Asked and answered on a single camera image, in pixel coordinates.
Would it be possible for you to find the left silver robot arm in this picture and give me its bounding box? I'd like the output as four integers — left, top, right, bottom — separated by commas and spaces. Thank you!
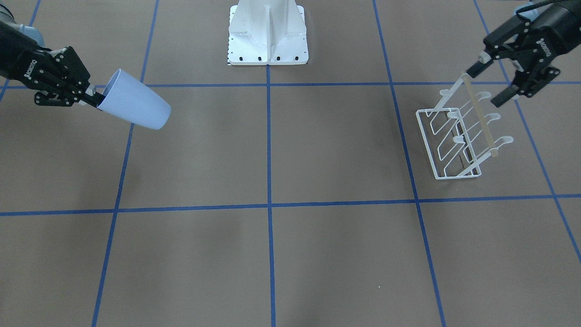
467, 0, 581, 107

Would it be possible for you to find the light blue plastic cup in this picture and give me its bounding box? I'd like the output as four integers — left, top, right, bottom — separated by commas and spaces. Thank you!
97, 69, 172, 130

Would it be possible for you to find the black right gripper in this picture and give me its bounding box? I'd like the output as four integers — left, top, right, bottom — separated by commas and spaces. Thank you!
0, 23, 105, 109

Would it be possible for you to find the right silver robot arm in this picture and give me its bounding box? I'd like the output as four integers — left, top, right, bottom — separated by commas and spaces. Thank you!
0, 21, 104, 108

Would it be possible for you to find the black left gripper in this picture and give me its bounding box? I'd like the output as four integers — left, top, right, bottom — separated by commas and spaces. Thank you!
466, 0, 581, 108

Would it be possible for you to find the white wire cup holder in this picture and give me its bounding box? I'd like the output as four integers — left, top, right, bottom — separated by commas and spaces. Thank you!
415, 72, 514, 180

